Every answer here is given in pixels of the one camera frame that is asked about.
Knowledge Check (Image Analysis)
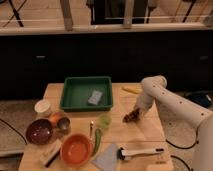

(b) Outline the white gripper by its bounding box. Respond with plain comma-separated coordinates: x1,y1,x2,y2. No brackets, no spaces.
134,93,154,113

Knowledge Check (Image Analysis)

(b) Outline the dark red grape bunch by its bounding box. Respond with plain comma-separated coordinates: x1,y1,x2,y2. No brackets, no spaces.
123,109,140,123

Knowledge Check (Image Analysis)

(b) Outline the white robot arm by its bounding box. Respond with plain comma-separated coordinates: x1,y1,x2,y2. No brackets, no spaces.
135,75,213,171

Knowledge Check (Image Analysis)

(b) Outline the orange red bowl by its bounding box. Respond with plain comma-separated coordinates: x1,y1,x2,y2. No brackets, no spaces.
60,134,93,168

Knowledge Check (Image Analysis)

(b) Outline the dark purple bowl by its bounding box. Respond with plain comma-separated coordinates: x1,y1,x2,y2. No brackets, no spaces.
25,119,53,145

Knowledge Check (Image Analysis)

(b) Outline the yellow banana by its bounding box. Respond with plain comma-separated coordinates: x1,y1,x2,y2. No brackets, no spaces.
122,87,141,94

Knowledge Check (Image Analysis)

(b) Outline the light green cup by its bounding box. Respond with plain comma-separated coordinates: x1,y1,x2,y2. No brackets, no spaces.
98,114,111,130

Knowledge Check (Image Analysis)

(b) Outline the grey sponge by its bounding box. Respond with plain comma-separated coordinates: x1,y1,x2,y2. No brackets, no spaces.
88,90,103,105

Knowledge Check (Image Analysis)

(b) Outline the grey blue cloth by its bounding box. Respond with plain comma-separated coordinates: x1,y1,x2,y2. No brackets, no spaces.
91,144,118,171

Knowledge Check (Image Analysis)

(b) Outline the green plastic tray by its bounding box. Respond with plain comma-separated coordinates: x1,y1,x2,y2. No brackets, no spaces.
60,76,113,112

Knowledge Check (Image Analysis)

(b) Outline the small metal cup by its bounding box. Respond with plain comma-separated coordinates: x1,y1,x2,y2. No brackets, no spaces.
57,117,70,132

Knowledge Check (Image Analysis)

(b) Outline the orange carrot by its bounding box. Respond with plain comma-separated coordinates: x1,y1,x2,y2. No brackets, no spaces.
49,112,62,127

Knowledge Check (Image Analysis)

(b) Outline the wooden block eraser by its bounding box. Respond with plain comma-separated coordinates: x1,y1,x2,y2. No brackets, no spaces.
39,139,62,167

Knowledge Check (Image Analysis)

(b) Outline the white cup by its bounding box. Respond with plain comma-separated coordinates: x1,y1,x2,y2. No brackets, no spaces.
34,99,51,117

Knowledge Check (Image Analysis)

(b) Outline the green handled spoon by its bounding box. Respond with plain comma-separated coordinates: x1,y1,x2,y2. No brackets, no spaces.
90,121,102,156

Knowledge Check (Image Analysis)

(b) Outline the white black handled brush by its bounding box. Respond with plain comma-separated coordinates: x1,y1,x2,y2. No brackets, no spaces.
117,148,164,161

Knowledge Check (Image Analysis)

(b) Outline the black power cable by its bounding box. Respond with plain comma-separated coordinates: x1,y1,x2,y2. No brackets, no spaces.
165,129,200,171

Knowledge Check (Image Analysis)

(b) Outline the black cable at left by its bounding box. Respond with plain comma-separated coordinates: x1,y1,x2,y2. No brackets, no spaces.
0,118,28,146

